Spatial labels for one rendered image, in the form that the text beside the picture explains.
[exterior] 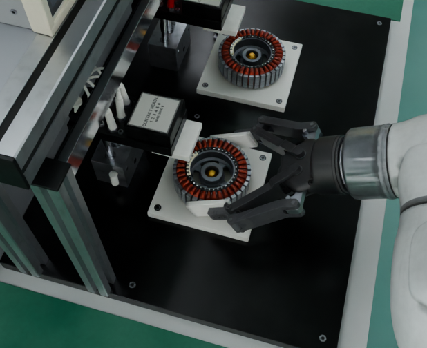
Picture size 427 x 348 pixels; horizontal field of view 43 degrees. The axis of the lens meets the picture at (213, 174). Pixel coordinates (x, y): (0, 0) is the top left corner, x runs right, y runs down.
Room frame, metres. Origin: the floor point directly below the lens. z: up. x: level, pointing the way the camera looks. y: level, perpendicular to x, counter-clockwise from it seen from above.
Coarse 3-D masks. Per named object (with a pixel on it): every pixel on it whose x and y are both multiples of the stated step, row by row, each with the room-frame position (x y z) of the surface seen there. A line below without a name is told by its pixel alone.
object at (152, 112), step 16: (128, 96) 0.49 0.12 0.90; (144, 96) 0.47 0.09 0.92; (160, 96) 0.47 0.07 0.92; (112, 112) 0.46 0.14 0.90; (128, 112) 0.46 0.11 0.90; (144, 112) 0.44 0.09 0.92; (160, 112) 0.44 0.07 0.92; (176, 112) 0.44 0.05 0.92; (128, 128) 0.42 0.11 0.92; (144, 128) 0.42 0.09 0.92; (160, 128) 0.42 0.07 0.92; (176, 128) 0.43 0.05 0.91; (192, 128) 0.45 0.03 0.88; (128, 144) 0.42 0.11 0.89; (144, 144) 0.41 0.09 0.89; (160, 144) 0.41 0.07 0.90; (176, 144) 0.42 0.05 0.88; (192, 144) 0.42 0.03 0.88
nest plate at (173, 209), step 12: (252, 156) 0.47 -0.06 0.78; (264, 156) 0.47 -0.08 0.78; (168, 168) 0.44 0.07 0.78; (252, 168) 0.44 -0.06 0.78; (264, 168) 0.44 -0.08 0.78; (168, 180) 0.42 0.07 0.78; (228, 180) 0.42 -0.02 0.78; (252, 180) 0.42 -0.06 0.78; (264, 180) 0.42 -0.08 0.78; (156, 192) 0.40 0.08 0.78; (168, 192) 0.40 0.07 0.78; (156, 204) 0.38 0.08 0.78; (168, 204) 0.38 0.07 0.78; (180, 204) 0.38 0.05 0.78; (156, 216) 0.37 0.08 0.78; (168, 216) 0.36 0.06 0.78; (180, 216) 0.36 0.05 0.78; (192, 216) 0.36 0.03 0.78; (204, 216) 0.36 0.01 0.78; (204, 228) 0.35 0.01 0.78; (216, 228) 0.35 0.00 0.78; (228, 228) 0.35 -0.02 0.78
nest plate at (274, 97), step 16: (288, 48) 0.69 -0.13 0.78; (208, 64) 0.66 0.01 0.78; (288, 64) 0.66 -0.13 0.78; (208, 80) 0.62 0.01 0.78; (224, 80) 0.62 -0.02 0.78; (288, 80) 0.62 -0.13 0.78; (224, 96) 0.59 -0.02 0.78; (240, 96) 0.59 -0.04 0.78; (256, 96) 0.59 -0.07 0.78; (272, 96) 0.59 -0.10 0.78; (288, 96) 0.59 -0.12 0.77
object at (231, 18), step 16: (192, 0) 0.66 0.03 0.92; (208, 0) 0.66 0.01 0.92; (224, 0) 0.66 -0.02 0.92; (160, 16) 0.66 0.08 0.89; (176, 16) 0.65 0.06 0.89; (192, 16) 0.65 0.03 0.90; (208, 16) 0.64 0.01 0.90; (224, 16) 0.65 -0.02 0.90; (240, 16) 0.67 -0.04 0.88; (224, 32) 0.64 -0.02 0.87
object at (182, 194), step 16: (208, 144) 0.46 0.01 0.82; (224, 144) 0.46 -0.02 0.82; (176, 160) 0.44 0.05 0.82; (192, 160) 0.44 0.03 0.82; (208, 160) 0.45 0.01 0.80; (224, 160) 0.45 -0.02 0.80; (240, 160) 0.43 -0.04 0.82; (176, 176) 0.41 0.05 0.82; (192, 176) 0.42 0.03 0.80; (224, 176) 0.42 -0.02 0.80; (240, 176) 0.41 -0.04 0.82; (176, 192) 0.40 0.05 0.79; (192, 192) 0.38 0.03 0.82; (208, 192) 0.38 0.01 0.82; (224, 192) 0.38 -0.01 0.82; (240, 192) 0.38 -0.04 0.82
